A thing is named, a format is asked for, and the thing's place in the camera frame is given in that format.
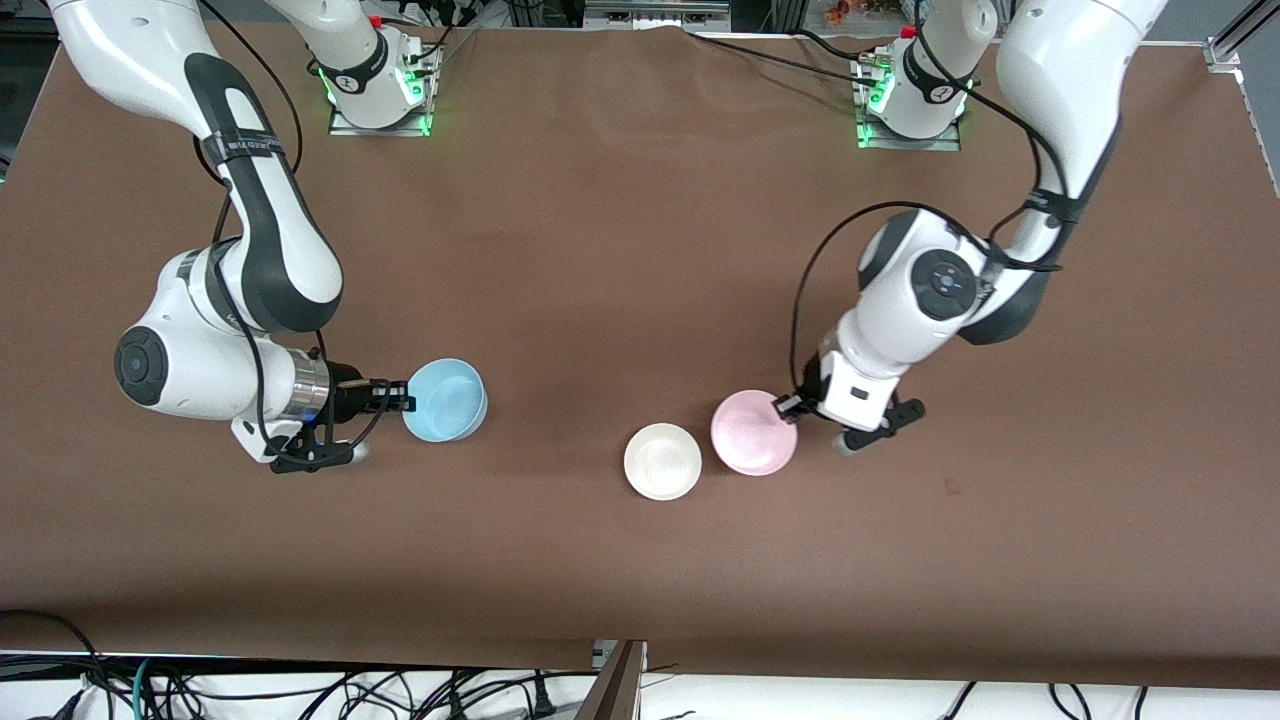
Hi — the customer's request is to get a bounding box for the pink bowl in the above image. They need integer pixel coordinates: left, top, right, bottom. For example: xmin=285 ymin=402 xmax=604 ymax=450
xmin=710 ymin=389 xmax=799 ymax=477

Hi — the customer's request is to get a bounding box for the aluminium frame post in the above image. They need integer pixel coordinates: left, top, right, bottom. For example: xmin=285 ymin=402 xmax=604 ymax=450
xmin=575 ymin=640 xmax=649 ymax=720

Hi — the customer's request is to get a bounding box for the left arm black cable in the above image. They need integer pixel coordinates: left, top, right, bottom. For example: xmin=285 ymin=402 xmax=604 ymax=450
xmin=788 ymin=0 xmax=1086 ymax=401

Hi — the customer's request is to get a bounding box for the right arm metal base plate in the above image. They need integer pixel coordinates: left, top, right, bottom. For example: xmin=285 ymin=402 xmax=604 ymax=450
xmin=328 ymin=45 xmax=441 ymax=138

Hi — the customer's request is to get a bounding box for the aluminium corner profile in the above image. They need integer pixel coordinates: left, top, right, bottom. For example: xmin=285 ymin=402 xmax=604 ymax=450
xmin=1205 ymin=0 xmax=1280 ymax=73

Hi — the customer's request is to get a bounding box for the blue bowl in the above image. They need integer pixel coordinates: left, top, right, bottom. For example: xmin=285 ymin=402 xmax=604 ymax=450
xmin=402 ymin=358 xmax=490 ymax=444

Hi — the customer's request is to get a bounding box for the silver network switch box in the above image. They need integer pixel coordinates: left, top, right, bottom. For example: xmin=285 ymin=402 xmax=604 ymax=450
xmin=583 ymin=0 xmax=731 ymax=31

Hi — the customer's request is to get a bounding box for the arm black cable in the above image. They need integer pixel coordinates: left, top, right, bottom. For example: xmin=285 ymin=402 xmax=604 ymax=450
xmin=195 ymin=0 xmax=396 ymax=471
xmin=788 ymin=0 xmax=1086 ymax=401

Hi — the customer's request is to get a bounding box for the white bowl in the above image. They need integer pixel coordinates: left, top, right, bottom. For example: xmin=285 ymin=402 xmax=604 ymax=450
xmin=623 ymin=423 xmax=703 ymax=501

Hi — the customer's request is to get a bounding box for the black cable on table cover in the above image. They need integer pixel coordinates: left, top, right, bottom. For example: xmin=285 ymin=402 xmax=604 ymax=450
xmin=685 ymin=30 xmax=881 ymax=89

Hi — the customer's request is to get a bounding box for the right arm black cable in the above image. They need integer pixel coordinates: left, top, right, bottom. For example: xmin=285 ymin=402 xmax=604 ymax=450
xmin=195 ymin=0 xmax=396 ymax=471

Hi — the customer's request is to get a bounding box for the brown table cover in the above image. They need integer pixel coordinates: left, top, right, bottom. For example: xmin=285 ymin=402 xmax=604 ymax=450
xmin=0 ymin=18 xmax=1280 ymax=691

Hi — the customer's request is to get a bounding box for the black looped floor cable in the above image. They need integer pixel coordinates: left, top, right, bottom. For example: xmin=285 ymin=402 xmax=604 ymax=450
xmin=0 ymin=608 xmax=109 ymax=720

